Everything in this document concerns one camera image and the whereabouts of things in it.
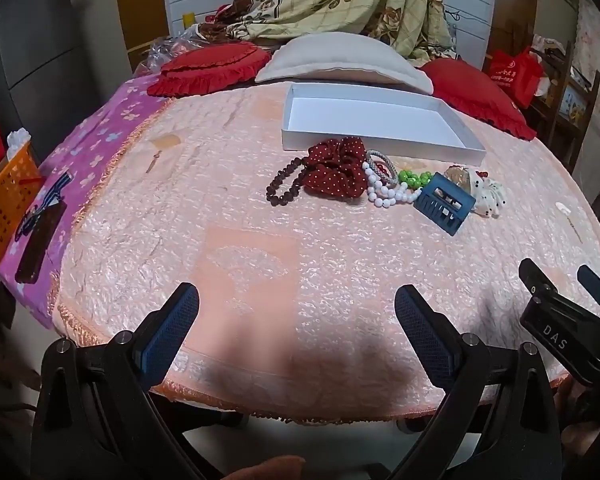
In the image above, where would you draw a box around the person's right hand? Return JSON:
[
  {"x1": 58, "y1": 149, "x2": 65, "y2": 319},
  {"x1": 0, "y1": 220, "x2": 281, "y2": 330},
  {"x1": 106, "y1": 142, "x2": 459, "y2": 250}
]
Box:
[{"x1": 555, "y1": 377, "x2": 600, "y2": 466}]

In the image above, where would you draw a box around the brown wooden door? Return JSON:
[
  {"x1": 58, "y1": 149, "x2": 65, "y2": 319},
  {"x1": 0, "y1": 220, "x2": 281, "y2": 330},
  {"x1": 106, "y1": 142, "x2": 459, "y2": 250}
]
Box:
[{"x1": 114, "y1": 0, "x2": 171, "y2": 73}]

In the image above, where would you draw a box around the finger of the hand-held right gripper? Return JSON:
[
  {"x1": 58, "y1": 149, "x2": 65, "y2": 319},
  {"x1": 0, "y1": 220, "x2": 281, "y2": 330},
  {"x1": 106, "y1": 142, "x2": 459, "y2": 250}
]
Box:
[
  {"x1": 519, "y1": 258, "x2": 563, "y2": 311},
  {"x1": 577, "y1": 265, "x2": 600, "y2": 311}
]

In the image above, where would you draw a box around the blue hair claw clip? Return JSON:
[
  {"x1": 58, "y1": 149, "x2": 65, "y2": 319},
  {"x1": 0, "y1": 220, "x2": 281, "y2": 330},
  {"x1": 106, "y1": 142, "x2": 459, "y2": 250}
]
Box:
[{"x1": 413, "y1": 172, "x2": 477, "y2": 237}]

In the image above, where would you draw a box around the red ruffled heart cushion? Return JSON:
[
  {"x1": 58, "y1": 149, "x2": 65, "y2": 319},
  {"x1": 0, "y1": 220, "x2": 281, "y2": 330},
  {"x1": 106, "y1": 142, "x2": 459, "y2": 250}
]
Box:
[{"x1": 146, "y1": 42, "x2": 272, "y2": 97}]

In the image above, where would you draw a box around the blue striped lanyard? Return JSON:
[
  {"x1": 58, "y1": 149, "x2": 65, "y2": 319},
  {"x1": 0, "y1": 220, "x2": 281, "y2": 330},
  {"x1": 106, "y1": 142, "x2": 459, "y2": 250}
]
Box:
[{"x1": 17, "y1": 172, "x2": 74, "y2": 236}]

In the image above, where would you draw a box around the white dotted scrunchie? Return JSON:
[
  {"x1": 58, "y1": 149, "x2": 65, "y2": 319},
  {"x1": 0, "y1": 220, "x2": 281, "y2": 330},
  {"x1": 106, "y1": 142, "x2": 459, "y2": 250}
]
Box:
[{"x1": 462, "y1": 169, "x2": 507, "y2": 218}]

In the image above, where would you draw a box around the dark brown bead bracelet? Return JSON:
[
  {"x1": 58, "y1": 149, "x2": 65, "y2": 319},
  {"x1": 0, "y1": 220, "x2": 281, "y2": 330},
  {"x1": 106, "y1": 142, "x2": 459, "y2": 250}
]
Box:
[{"x1": 266, "y1": 156, "x2": 310, "y2": 206}]

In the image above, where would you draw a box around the clear plastic bag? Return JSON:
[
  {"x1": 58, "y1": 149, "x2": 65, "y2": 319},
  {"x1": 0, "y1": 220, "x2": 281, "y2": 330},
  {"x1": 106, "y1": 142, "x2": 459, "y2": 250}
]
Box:
[{"x1": 145, "y1": 25, "x2": 206, "y2": 78}]

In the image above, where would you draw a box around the person's left hand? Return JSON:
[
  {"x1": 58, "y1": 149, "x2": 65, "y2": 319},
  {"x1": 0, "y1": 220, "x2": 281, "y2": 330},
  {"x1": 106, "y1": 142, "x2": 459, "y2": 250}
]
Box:
[{"x1": 220, "y1": 455, "x2": 308, "y2": 480}]

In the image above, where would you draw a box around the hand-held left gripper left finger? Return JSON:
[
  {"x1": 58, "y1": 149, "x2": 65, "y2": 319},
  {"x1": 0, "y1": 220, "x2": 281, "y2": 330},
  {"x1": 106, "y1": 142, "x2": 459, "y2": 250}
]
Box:
[{"x1": 30, "y1": 282, "x2": 231, "y2": 480}]

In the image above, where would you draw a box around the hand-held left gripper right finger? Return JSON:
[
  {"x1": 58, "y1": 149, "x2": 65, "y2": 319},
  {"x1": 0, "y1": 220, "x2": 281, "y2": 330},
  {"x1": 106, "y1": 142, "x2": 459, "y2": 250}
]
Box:
[{"x1": 365, "y1": 284, "x2": 563, "y2": 480}]

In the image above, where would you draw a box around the dark red dotted scrunchie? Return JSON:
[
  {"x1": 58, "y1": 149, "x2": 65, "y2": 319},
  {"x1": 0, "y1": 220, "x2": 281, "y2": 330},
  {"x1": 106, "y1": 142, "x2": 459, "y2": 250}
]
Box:
[{"x1": 302, "y1": 136, "x2": 372, "y2": 204}]

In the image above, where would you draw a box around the white shallow cardboard box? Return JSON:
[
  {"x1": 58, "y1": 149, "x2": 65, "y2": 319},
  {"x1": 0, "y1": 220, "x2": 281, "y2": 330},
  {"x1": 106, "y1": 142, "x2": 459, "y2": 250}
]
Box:
[{"x1": 281, "y1": 82, "x2": 487, "y2": 167}]

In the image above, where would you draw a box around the grey cabinet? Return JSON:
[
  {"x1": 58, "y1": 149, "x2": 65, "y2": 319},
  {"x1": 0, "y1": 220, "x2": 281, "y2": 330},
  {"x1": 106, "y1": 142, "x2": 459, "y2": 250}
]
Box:
[{"x1": 0, "y1": 0, "x2": 133, "y2": 171}]

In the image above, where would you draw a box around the dark brown case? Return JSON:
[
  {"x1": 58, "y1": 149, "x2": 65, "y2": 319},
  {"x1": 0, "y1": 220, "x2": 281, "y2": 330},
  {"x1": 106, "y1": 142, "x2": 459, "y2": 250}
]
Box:
[{"x1": 14, "y1": 200, "x2": 67, "y2": 285}]

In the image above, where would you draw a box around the white pillow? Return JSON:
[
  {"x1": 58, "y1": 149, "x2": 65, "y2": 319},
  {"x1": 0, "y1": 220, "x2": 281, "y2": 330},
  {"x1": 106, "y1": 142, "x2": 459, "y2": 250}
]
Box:
[{"x1": 254, "y1": 31, "x2": 434, "y2": 95}]

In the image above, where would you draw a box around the white bead bracelet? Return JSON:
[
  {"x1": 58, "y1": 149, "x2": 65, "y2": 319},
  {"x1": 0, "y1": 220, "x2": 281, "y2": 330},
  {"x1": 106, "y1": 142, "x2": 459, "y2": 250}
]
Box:
[{"x1": 362, "y1": 160, "x2": 423, "y2": 210}]

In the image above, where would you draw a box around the purple flower blanket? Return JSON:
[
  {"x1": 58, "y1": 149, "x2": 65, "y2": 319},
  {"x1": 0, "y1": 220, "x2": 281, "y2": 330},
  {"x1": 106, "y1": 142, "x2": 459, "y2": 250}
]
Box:
[{"x1": 0, "y1": 77, "x2": 173, "y2": 331}]

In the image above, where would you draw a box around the green bead bracelet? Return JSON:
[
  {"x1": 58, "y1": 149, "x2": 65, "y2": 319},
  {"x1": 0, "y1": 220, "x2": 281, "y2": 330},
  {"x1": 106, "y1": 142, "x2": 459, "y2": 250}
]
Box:
[{"x1": 397, "y1": 169, "x2": 433, "y2": 192}]

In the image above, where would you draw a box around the grey hair tie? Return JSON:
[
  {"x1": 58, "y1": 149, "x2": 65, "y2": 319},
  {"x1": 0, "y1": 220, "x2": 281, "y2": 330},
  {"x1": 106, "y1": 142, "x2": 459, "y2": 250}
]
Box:
[{"x1": 365, "y1": 149, "x2": 398, "y2": 188}]

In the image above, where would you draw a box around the peach textured bed cover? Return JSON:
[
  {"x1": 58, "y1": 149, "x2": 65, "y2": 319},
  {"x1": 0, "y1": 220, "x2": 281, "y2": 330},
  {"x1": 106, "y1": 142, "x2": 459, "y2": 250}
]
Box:
[{"x1": 47, "y1": 82, "x2": 600, "y2": 423}]

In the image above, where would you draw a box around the white crumpled tissue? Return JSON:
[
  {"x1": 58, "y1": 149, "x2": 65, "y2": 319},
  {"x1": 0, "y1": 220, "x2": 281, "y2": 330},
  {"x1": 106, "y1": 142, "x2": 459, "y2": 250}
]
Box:
[{"x1": 6, "y1": 129, "x2": 33, "y2": 161}]

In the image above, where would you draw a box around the wooden shelf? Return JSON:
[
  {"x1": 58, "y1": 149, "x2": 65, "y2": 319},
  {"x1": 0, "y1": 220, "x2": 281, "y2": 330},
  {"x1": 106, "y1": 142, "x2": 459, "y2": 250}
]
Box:
[{"x1": 527, "y1": 40, "x2": 600, "y2": 176}]

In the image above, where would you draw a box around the red shopping bag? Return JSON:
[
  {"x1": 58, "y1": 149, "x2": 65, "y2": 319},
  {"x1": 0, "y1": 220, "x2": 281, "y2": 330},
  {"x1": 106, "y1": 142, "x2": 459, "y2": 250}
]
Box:
[{"x1": 487, "y1": 46, "x2": 546, "y2": 109}]

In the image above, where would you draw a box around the orange plastic basket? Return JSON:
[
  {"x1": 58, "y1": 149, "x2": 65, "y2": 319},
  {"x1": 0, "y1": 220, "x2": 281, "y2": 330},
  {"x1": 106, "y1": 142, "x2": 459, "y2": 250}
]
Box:
[{"x1": 0, "y1": 140, "x2": 43, "y2": 268}]

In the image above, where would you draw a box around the large red ruffled cushion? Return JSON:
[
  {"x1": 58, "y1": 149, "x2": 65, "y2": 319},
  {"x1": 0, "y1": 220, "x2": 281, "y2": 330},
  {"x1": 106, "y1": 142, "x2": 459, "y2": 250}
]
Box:
[{"x1": 419, "y1": 58, "x2": 537, "y2": 140}]

